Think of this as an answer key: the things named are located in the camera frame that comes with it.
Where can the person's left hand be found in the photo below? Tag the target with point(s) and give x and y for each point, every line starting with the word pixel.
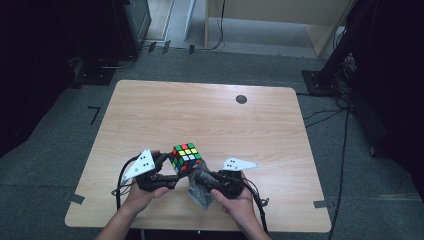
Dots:
pixel 140 200

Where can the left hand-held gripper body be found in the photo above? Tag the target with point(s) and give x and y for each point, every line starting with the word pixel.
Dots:
pixel 141 165

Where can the grey cloth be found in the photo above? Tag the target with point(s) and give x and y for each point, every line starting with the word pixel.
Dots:
pixel 200 198

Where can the dark round table grommet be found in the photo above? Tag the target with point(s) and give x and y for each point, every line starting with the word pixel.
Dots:
pixel 241 99

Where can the multicoloured puzzle cube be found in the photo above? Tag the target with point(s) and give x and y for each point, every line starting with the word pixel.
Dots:
pixel 185 158

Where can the light wooden desk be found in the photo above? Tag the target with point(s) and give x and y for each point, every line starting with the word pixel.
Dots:
pixel 266 10

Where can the black metal stand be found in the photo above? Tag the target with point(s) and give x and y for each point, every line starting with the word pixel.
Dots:
pixel 316 83

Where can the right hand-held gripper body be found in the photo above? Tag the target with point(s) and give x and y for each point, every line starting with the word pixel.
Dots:
pixel 230 183

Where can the pale upright post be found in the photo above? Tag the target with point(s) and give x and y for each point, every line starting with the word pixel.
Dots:
pixel 190 16

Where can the grey tape strip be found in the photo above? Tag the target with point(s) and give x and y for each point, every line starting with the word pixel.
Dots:
pixel 77 198
pixel 320 203

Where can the black cabinet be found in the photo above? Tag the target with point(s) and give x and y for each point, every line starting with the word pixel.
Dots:
pixel 131 30

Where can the dark curtain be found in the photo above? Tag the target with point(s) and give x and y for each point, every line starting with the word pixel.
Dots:
pixel 400 83
pixel 33 66

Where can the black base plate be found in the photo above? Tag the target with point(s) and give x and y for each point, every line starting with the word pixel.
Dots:
pixel 95 75

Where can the person's right hand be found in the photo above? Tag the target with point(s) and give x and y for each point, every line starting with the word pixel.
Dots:
pixel 240 210

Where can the black tape piece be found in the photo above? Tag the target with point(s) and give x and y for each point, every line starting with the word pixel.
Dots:
pixel 152 46
pixel 191 49
pixel 166 47

